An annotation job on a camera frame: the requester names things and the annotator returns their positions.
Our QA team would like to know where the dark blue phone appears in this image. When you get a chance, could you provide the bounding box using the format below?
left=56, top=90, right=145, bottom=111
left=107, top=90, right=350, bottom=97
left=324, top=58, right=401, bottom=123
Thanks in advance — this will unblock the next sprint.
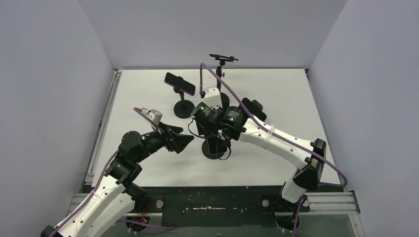
left=241, top=97, right=267, bottom=121

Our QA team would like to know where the black phone stand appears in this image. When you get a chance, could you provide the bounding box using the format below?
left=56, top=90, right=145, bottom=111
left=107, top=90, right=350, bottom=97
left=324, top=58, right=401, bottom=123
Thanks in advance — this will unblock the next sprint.
left=201, top=137, right=227, bottom=159
left=173, top=87, right=195, bottom=119

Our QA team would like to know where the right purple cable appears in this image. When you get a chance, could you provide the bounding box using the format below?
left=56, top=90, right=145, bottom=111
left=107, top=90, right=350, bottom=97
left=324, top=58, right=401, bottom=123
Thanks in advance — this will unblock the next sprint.
left=200, top=63, right=348, bottom=188

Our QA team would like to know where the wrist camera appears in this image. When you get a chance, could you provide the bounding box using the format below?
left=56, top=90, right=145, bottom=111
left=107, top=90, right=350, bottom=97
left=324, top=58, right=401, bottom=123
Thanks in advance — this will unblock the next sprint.
left=200, top=86, right=222, bottom=110
left=146, top=109, right=163, bottom=125

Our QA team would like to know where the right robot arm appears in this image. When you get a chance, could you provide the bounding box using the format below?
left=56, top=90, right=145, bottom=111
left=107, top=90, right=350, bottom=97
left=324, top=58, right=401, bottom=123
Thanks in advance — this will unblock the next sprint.
left=191, top=102, right=327, bottom=211

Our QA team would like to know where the magenta edged phone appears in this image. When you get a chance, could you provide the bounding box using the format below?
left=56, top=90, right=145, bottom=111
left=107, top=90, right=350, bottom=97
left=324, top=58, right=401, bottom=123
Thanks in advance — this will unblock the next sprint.
left=164, top=72, right=196, bottom=96

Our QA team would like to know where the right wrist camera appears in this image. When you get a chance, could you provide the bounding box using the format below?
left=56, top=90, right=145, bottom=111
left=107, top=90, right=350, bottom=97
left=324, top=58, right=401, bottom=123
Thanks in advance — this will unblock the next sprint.
left=200, top=86, right=222, bottom=110

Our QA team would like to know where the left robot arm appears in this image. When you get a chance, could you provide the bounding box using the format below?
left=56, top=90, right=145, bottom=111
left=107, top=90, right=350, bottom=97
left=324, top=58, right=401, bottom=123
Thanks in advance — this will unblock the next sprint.
left=41, top=123, right=194, bottom=237

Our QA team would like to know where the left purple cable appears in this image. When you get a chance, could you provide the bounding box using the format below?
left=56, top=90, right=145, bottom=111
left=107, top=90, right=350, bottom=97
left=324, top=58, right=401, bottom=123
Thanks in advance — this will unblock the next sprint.
left=49, top=107, right=160, bottom=237

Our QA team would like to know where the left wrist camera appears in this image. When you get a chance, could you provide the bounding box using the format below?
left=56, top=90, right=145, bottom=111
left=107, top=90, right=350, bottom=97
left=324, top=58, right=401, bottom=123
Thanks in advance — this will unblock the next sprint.
left=146, top=109, right=163, bottom=125

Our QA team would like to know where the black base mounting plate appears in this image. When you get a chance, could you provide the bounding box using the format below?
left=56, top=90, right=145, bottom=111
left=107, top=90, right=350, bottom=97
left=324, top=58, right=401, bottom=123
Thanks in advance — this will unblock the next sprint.
left=123, top=186, right=348, bottom=228

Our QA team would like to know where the silver black phone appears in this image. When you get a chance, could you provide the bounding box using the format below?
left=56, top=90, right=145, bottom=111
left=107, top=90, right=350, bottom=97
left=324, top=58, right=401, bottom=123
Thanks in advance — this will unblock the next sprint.
left=207, top=137, right=227, bottom=155

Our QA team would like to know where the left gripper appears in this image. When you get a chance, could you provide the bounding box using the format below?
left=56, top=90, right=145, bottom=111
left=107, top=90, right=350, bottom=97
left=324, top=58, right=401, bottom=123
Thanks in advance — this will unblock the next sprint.
left=134, top=121, right=194, bottom=163

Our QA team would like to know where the purple cable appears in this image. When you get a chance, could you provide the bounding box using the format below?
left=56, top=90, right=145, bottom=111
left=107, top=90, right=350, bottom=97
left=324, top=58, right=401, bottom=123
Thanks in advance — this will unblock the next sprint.
left=200, top=63, right=348, bottom=188
left=49, top=107, right=160, bottom=237

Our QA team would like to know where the tall empty phone stand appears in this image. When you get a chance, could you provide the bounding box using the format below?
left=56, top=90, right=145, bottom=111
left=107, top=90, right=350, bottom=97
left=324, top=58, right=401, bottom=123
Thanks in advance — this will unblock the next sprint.
left=209, top=54, right=239, bottom=110

